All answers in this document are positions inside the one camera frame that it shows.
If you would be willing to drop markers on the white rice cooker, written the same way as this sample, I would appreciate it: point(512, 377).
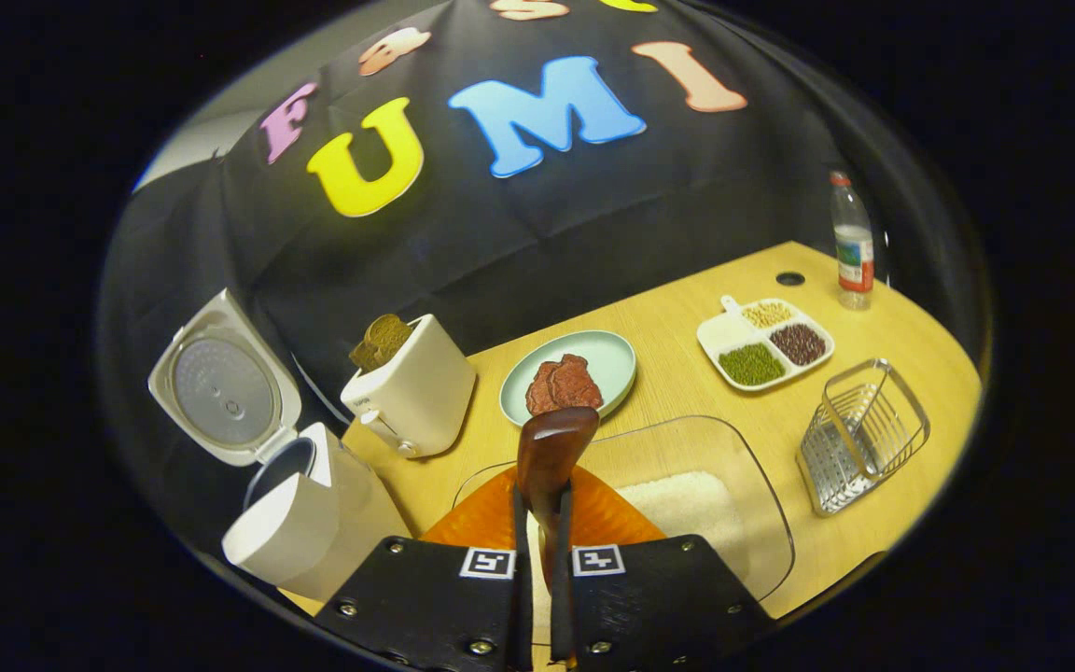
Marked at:
point(314, 532)

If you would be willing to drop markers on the dark wooden spoon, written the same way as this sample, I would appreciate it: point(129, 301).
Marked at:
point(551, 448)

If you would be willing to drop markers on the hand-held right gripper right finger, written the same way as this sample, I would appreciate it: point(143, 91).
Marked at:
point(659, 607)

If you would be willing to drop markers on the green mung beans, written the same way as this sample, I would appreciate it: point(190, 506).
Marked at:
point(750, 365)

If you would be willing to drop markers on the brown bread slice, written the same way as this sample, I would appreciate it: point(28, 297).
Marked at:
point(393, 334)
point(365, 355)

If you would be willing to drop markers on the dark red beans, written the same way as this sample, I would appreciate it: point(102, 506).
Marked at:
point(799, 344)

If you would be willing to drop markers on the black backdrop cloth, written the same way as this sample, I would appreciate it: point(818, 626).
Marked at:
point(500, 233)

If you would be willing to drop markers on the white divided tray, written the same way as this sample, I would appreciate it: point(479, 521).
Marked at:
point(722, 331)

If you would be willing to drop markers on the white rice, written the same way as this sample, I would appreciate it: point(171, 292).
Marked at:
point(687, 504)

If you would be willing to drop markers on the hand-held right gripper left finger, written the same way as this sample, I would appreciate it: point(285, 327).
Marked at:
point(435, 607)

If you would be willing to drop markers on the clear glass dish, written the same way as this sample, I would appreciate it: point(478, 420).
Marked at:
point(733, 448)

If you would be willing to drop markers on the clear plastic water bottle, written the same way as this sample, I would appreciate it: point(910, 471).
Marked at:
point(853, 261)

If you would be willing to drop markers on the reddish-brown meat slice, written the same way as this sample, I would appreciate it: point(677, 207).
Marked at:
point(579, 383)
point(539, 392)

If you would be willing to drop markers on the white toaster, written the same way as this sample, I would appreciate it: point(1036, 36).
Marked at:
point(425, 392)

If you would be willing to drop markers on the pale green plate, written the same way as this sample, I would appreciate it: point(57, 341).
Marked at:
point(610, 359)

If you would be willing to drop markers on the yellow soybeans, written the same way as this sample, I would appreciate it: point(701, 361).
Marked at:
point(767, 314)

